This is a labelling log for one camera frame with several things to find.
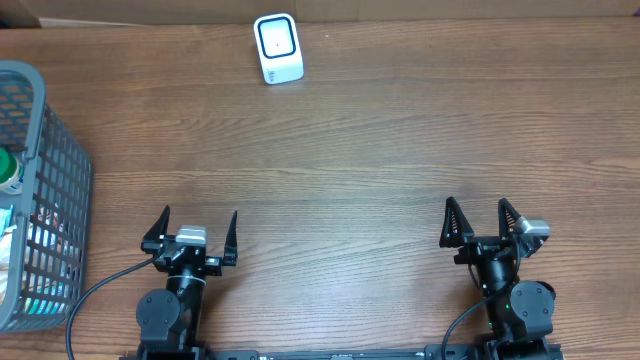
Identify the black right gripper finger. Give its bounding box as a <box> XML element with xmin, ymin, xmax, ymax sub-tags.
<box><xmin>439</xmin><ymin>196</ymin><xmax>475</xmax><ymax>248</ymax></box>
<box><xmin>498</xmin><ymin>198</ymin><xmax>521</xmax><ymax>238</ymax></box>

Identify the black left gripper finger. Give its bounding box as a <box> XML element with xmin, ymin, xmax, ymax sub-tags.
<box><xmin>143</xmin><ymin>205</ymin><xmax>170</xmax><ymax>242</ymax></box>
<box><xmin>224</xmin><ymin>211</ymin><xmax>238</xmax><ymax>258</ymax></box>

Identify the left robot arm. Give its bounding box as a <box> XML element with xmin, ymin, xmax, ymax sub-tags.
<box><xmin>136</xmin><ymin>207</ymin><xmax>238</xmax><ymax>359</ymax></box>

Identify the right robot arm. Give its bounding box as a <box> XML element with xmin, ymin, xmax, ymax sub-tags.
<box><xmin>439</xmin><ymin>196</ymin><xmax>562</xmax><ymax>359</ymax></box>

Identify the white barcode scanner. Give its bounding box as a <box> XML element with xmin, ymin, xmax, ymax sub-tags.
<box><xmin>253</xmin><ymin>13</ymin><xmax>304</xmax><ymax>85</ymax></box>

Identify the grey plastic basket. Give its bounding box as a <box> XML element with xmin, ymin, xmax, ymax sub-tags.
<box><xmin>1</xmin><ymin>60</ymin><xmax>94</xmax><ymax>333</ymax></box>

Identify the green capped bottle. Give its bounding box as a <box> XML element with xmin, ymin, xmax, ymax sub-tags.
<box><xmin>0</xmin><ymin>148</ymin><xmax>24</xmax><ymax>195</ymax></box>

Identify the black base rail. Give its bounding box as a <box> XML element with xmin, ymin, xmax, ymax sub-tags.
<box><xmin>119</xmin><ymin>345</ymin><xmax>565</xmax><ymax>360</ymax></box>

